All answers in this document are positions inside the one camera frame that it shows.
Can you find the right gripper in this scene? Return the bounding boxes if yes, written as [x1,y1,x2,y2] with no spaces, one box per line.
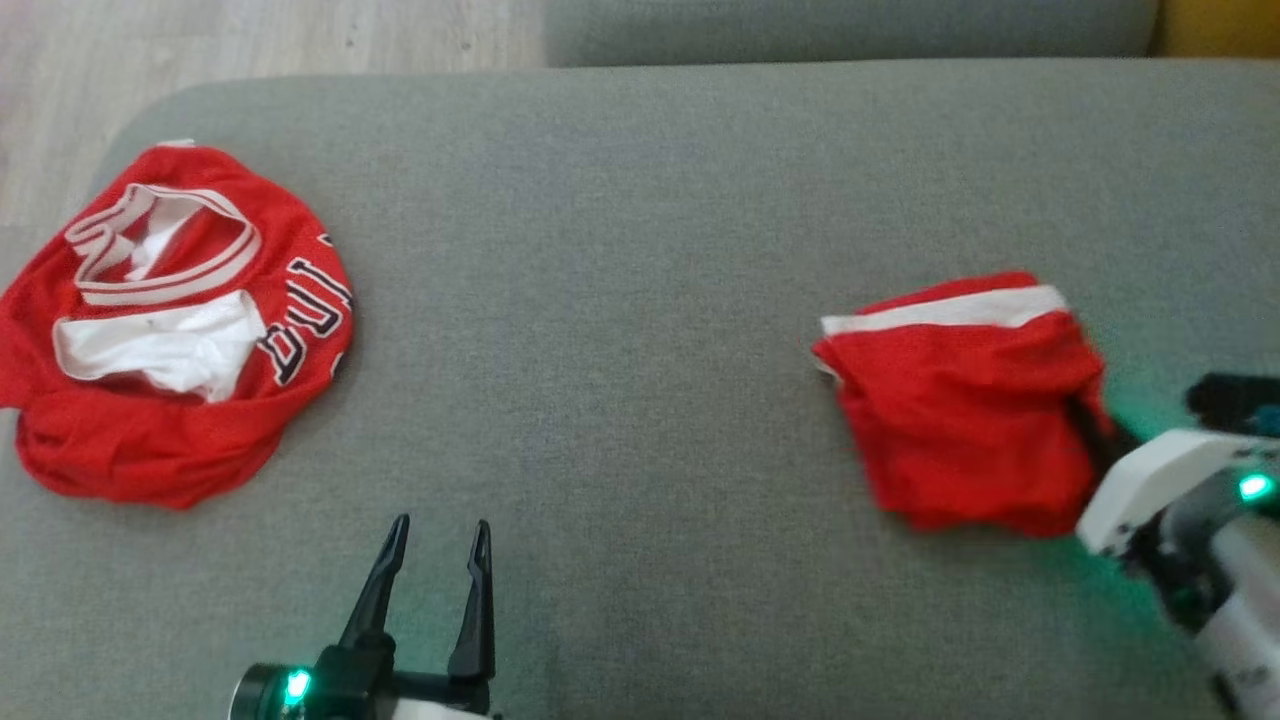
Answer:
[1065,393,1280,566]

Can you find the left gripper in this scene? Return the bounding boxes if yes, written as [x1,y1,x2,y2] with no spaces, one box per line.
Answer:
[232,514,501,720]

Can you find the red white striped shorts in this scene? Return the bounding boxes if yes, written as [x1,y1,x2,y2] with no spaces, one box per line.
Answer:
[812,272,1116,539]

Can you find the red basketball jersey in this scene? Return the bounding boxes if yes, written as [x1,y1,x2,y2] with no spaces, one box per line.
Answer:
[0,140,357,512]

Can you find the grey fabric sofa seat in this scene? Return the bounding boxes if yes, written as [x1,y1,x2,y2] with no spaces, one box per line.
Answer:
[0,58,1280,720]

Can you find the light grey sofa backrest cushion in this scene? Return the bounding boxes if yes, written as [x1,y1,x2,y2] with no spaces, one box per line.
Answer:
[543,0,1163,68]

